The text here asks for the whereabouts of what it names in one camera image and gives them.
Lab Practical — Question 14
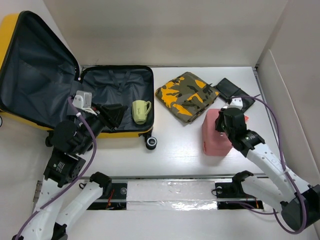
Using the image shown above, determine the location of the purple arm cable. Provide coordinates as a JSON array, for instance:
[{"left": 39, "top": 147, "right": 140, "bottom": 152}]
[
  {"left": 14, "top": 98, "right": 98, "bottom": 238},
  {"left": 247, "top": 96, "right": 308, "bottom": 235}
]

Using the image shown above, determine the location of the yellow hard-shell suitcase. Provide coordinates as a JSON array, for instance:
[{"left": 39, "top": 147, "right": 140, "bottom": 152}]
[{"left": 0, "top": 10, "right": 157, "bottom": 150}]

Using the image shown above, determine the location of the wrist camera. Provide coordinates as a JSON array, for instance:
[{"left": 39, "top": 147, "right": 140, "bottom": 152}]
[
  {"left": 72, "top": 90, "right": 97, "bottom": 116},
  {"left": 226, "top": 97, "right": 243, "bottom": 110}
]

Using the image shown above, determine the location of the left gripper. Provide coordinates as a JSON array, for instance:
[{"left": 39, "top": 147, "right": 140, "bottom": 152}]
[{"left": 77, "top": 100, "right": 129, "bottom": 153}]

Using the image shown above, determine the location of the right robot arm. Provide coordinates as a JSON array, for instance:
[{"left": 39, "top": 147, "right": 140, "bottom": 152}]
[{"left": 215, "top": 107, "right": 320, "bottom": 232}]

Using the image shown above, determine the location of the camouflage folded cloth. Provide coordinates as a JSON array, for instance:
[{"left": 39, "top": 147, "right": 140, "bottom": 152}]
[{"left": 155, "top": 71, "right": 220, "bottom": 124}]

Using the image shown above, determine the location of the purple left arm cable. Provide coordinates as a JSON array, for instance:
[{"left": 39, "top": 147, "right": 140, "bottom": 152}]
[{"left": 14, "top": 98, "right": 98, "bottom": 238}]

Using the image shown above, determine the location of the metal base rail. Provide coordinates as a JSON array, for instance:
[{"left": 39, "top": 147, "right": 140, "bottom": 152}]
[{"left": 89, "top": 177, "right": 272, "bottom": 214}]

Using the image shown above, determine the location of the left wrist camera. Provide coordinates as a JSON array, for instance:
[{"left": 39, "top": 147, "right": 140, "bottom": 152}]
[{"left": 72, "top": 90, "right": 97, "bottom": 116}]

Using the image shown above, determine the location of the clear packet with red print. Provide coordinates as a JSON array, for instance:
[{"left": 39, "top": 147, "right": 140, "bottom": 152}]
[{"left": 244, "top": 115, "right": 249, "bottom": 123}]

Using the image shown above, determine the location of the black pouch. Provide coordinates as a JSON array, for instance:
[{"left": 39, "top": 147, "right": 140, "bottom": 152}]
[{"left": 214, "top": 78, "right": 255, "bottom": 113}]

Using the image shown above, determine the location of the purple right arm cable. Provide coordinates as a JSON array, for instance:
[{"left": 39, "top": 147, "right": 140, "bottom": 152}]
[{"left": 247, "top": 96, "right": 308, "bottom": 235}]

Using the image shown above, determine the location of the light green mug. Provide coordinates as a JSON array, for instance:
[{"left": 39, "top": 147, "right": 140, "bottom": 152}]
[{"left": 131, "top": 100, "right": 152, "bottom": 125}]

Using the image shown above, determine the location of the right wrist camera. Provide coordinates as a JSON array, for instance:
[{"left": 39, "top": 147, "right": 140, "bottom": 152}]
[{"left": 226, "top": 97, "right": 243, "bottom": 110}]

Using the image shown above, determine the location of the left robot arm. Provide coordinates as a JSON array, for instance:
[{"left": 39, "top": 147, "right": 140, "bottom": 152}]
[{"left": 13, "top": 104, "right": 127, "bottom": 240}]

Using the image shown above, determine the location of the pink case with metal handle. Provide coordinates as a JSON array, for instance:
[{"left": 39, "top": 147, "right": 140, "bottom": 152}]
[{"left": 201, "top": 108, "right": 233, "bottom": 157}]

